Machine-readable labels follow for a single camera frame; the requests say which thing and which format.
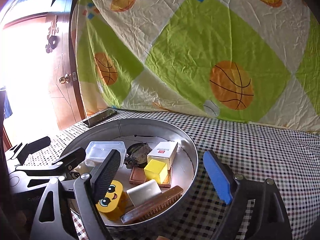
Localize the clear plastic box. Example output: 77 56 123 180
85 141 126 167

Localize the yellow face toy block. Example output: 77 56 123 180
96 180 128 220

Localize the copper rectangular box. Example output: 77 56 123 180
129 167 172 188

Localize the white toy block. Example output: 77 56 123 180
126 179 161 207

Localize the small yellow block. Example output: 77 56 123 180
144 159 168 184

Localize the brown wooden comb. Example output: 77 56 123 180
120 186 183 224

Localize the round metal tin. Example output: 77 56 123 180
57 117 200 228

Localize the white cardboard box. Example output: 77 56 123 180
147 141 178 169

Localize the black phone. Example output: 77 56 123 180
82 109 117 128

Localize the brass door knob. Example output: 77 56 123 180
59 74 70 84

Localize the wooden door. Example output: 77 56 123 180
1 0 85 147

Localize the basketball pattern sheet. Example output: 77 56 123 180
72 0 319 133

